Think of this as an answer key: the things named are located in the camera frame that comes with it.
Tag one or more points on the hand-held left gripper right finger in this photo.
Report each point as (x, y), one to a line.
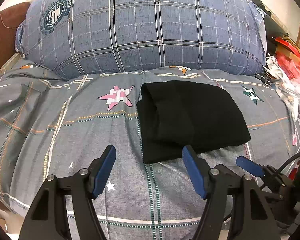
(193, 172)

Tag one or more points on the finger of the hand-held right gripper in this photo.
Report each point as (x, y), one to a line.
(250, 166)

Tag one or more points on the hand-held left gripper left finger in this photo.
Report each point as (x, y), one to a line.
(103, 172)

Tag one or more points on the black pants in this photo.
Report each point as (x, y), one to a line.
(190, 117)

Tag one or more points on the grey printed bedsheet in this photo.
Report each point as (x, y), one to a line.
(65, 130)

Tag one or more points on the white plastic bags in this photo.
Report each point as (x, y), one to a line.
(287, 90)

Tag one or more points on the red plastic bag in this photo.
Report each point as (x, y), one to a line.
(293, 66)

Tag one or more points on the red flat box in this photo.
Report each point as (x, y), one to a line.
(287, 42)

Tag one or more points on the black bag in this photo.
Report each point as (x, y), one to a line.
(272, 27)

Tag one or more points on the blue plaid pillow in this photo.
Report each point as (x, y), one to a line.
(140, 30)

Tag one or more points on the brown headboard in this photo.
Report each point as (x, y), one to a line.
(5, 42)

